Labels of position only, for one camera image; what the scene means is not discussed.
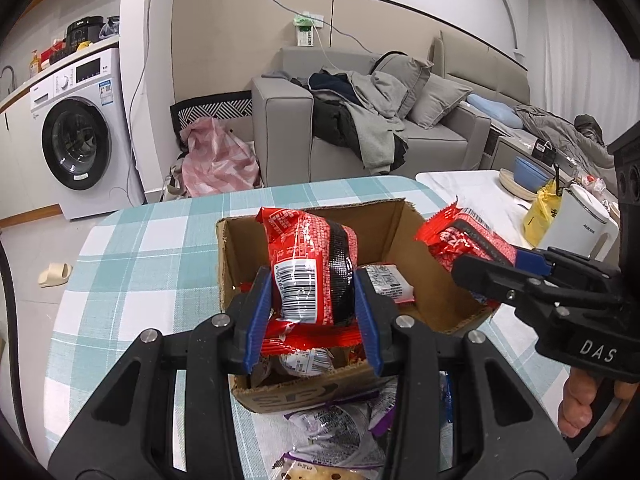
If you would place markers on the blue cookie packet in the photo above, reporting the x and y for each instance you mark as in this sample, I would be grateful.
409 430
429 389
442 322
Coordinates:
444 395

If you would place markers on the small cracker packet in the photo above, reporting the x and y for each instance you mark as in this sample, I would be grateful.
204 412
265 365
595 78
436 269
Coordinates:
310 470

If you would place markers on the grey sofa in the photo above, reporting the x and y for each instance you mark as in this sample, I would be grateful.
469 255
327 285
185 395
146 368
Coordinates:
285 135

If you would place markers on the green white wall device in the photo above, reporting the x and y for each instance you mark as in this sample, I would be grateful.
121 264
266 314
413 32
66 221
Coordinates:
304 35

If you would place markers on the yellow bottle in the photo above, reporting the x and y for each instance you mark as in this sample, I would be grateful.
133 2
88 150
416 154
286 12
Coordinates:
34 65

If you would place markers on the yellow plastic bag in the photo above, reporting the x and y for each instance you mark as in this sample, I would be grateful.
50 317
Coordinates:
540 215

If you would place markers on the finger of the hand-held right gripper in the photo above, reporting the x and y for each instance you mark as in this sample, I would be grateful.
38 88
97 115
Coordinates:
485 275
530 259

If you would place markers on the white curtain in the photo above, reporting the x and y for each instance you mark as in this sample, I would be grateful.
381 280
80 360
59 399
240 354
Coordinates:
585 50

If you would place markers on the white base cabinets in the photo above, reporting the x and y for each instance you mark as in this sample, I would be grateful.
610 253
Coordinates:
25 160

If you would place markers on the person's right hand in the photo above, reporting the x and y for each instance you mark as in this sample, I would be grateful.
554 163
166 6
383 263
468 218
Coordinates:
577 405

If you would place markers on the red container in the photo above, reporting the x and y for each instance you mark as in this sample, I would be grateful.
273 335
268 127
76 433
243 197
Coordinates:
52 52

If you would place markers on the grey jacket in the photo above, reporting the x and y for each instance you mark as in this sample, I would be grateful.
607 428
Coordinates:
375 130

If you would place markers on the green plaid tablecloth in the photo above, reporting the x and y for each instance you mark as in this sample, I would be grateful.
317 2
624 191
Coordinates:
150 240

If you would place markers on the dark clothes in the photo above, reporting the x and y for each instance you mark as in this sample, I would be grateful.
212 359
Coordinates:
332 120

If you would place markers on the red black snack packet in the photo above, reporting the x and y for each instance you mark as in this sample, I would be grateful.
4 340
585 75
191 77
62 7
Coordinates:
450 232
300 255

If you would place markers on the purple snack packet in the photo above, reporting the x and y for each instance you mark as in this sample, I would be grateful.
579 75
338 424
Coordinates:
330 420

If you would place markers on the small grey cushion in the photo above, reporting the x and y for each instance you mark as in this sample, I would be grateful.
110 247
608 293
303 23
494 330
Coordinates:
440 102

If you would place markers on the red white noodle snack packet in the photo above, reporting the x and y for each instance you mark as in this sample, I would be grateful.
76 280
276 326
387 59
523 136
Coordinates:
305 362

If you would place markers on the kitchen faucet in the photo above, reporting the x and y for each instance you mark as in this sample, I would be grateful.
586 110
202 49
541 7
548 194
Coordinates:
10 77

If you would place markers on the white electric kettle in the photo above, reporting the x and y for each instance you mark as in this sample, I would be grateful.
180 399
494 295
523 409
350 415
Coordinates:
575 225

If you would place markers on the large grey cushion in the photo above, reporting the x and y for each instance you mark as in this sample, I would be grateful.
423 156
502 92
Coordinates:
405 80

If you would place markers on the brown cardboard box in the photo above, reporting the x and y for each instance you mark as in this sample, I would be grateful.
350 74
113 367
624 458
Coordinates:
440 305

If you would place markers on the beige slipper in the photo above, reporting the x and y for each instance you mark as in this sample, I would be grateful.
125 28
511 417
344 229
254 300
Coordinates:
55 275

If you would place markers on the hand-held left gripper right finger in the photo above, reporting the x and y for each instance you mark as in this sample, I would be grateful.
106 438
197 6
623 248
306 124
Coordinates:
367 325

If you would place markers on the black rice cooker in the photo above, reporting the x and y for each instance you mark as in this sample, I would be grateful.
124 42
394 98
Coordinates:
82 32

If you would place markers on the pink plaid bag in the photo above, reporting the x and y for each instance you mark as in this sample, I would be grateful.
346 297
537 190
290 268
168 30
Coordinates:
215 160

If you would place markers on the white washing machine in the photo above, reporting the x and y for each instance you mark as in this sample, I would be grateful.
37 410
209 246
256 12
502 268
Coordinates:
90 80

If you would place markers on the black white patterned basket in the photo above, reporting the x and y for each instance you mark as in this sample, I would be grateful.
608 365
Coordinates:
210 107

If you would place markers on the red cone snack bag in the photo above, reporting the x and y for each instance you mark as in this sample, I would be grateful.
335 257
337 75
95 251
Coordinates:
357 355

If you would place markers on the light blue pillow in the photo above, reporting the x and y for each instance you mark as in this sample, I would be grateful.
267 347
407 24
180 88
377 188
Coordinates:
492 110

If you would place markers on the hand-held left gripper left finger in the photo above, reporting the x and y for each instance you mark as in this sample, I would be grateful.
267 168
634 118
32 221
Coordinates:
257 320

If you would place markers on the blue bowl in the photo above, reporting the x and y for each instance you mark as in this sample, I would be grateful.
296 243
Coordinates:
530 172

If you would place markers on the grey blanket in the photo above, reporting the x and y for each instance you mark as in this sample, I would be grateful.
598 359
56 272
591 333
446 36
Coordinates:
555 130

